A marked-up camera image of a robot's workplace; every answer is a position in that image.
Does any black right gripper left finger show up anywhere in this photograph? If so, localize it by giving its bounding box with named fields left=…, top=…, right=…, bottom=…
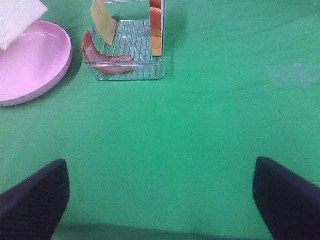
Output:
left=0, top=159, right=71, bottom=240

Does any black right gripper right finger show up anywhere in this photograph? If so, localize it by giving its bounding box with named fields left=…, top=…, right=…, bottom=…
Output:
left=252, top=156, right=320, bottom=240

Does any bacon strip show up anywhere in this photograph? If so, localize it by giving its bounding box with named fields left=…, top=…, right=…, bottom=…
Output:
left=81, top=30, right=134, bottom=75

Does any white bread slice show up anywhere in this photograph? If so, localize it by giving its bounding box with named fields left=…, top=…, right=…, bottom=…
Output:
left=0, top=0, right=48, bottom=51

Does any green tablecloth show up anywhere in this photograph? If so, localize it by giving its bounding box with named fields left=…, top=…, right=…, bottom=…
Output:
left=0, top=0, right=320, bottom=239

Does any pink round plate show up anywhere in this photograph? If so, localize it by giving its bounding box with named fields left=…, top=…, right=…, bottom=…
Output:
left=0, top=21, right=73, bottom=107

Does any yellow cheese slice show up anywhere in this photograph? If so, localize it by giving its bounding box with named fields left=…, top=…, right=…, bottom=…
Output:
left=90, top=0, right=117, bottom=46

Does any clear right plastic container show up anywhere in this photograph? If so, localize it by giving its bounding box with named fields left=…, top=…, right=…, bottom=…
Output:
left=84, top=0, right=166, bottom=82

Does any upright bread slice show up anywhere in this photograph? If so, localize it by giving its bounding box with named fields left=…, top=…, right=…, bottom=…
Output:
left=149, top=0, right=165, bottom=57

